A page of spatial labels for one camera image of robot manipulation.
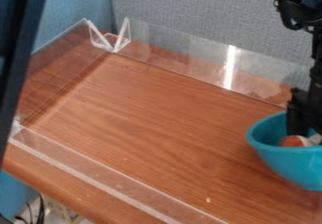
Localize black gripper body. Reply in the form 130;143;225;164
288;88;322;131

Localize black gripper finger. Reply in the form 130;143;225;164
288;108;310;136

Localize brown toy mushroom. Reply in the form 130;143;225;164
280;134;322;147

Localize blue plastic bowl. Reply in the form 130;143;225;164
246;111;322;192

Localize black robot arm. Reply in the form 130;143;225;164
274;0;322;136

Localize clear acrylic back barrier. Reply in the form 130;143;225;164
119;19;310;106

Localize clear acrylic barrier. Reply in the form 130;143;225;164
119;19;310;106
10;120;227;224
32;18;90;56

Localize clear acrylic front barrier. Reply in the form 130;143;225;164
10;120;227;224

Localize clear acrylic left barrier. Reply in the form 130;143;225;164
32;18;90;56

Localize dark blue foreground object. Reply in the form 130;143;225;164
0;0;46;166

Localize clear acrylic corner bracket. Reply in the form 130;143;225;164
86;18;133;54

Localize black floor cables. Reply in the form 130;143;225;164
0;193;48;224

